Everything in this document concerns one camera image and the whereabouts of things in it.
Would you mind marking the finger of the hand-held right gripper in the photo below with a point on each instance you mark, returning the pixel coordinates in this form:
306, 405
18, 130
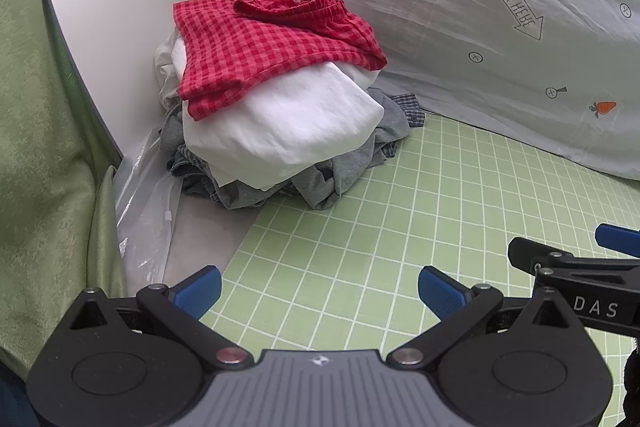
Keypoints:
530, 253
617, 237

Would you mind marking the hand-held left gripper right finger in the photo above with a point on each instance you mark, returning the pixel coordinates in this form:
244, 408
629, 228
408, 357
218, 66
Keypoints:
441, 291

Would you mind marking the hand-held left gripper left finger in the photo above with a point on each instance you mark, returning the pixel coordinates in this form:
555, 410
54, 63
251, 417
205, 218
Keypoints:
197, 293

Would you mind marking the red checked garment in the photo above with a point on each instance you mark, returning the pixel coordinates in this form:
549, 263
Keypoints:
265, 47

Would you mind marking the clear plastic bag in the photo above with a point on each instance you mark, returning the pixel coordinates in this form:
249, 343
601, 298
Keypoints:
147, 212

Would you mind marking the grey garment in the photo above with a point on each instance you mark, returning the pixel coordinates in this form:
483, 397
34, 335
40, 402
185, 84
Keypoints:
340, 177

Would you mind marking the blue plaid garment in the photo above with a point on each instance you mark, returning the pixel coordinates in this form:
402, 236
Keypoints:
410, 109

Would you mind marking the white garment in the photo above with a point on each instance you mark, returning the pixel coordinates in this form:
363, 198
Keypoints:
290, 127

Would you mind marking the grey carrot-print quilt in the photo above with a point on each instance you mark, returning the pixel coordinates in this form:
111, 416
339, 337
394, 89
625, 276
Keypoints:
475, 57

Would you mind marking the green curtain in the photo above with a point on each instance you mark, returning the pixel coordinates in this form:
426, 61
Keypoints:
45, 157

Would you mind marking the white headboard panel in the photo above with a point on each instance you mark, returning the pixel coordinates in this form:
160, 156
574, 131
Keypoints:
120, 17

